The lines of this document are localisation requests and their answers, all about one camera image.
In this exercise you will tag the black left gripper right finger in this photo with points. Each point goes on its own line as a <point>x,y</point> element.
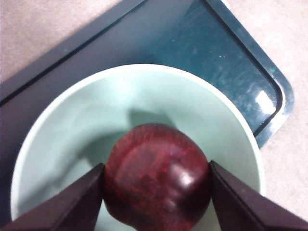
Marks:
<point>245,207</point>

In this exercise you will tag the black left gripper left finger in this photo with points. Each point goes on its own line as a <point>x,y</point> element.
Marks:
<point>67,207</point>

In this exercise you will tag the teal ribbed bowl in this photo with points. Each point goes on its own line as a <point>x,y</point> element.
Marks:
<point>72,125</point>

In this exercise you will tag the dark purple plum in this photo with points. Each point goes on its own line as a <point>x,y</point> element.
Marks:
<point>156,178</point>

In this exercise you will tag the black rectangular tray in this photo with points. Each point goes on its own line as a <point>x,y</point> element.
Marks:
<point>192,43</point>

